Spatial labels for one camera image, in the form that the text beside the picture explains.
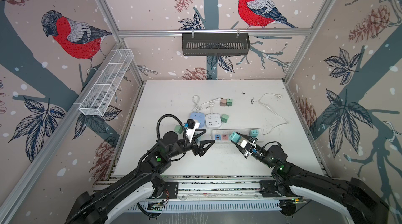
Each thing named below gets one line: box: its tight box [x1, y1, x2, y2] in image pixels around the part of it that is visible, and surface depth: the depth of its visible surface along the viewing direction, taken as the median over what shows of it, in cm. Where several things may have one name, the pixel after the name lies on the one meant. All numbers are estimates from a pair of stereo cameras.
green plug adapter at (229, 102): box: [226, 98, 233, 107], surface depth 109 cm
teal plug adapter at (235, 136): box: [229, 131, 241, 143], surface depth 73 cm
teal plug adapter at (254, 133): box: [250, 129, 260, 138], surface depth 87 cm
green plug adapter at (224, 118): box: [220, 113, 230, 123], surface depth 100 cm
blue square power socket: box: [189, 112, 206, 129], surface depth 100 cm
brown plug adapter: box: [219, 97, 227, 107], surface depth 108 cm
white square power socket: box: [205, 113, 222, 129], surface depth 97 cm
